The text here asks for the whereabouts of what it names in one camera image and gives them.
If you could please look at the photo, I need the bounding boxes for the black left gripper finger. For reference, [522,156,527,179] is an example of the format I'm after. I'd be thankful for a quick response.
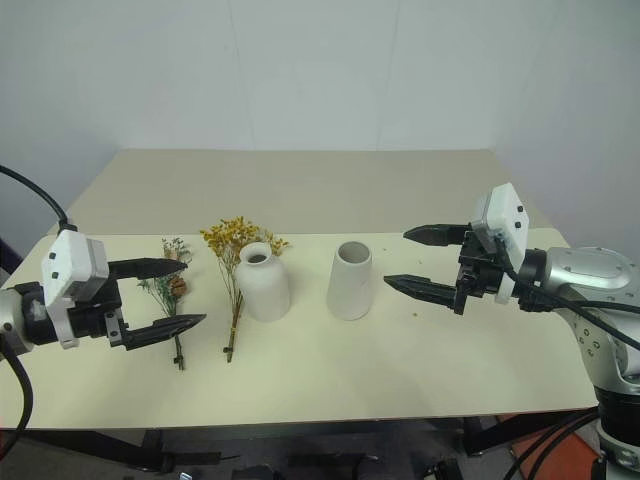
[106,257,189,281]
[121,313,208,352]

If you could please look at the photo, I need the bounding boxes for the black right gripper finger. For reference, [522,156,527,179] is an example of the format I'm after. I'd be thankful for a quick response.
[402,223,472,248]
[382,273,459,308]

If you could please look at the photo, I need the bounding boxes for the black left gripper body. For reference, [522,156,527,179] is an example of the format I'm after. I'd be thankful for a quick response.
[66,277,132,348]

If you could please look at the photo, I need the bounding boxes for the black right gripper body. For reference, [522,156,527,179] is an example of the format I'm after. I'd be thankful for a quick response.
[453,227,507,316]

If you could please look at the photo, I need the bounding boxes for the white conical vase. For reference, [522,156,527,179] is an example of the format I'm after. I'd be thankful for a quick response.
[325,241,374,322]

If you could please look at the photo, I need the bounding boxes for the white bottle-shaped vase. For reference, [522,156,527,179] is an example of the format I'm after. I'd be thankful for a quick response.
[234,241,292,323]

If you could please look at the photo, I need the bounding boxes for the green pink dried flower bunch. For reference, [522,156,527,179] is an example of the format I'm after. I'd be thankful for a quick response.
[136,236,194,372]

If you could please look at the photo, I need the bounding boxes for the yellow dried flower bunch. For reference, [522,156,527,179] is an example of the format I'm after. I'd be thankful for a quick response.
[199,215,292,364]

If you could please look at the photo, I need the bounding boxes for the purple object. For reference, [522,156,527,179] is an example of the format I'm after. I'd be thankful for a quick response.
[0,234,24,287]

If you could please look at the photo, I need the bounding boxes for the orange floor mat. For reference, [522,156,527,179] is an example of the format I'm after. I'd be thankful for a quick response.
[508,428,601,480]

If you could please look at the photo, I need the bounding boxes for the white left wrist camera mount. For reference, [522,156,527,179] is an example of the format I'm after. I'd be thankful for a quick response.
[41,228,110,350]

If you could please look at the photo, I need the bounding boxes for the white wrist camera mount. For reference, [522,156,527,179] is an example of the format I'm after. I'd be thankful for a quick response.
[41,228,110,350]
[469,183,531,306]

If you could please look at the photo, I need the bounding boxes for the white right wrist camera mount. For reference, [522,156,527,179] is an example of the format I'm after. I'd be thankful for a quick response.
[469,183,531,306]

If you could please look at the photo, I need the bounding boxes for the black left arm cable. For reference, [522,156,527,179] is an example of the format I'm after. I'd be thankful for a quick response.
[0,163,81,233]
[0,337,35,451]

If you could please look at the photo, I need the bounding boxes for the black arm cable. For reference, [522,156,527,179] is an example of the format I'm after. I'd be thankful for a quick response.
[0,163,81,233]
[0,337,35,451]
[492,236,640,350]

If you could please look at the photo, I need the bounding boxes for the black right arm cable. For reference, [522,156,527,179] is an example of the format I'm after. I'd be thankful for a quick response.
[492,236,640,350]

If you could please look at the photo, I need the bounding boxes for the black table frame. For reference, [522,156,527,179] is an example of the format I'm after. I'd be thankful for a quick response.
[0,408,601,480]

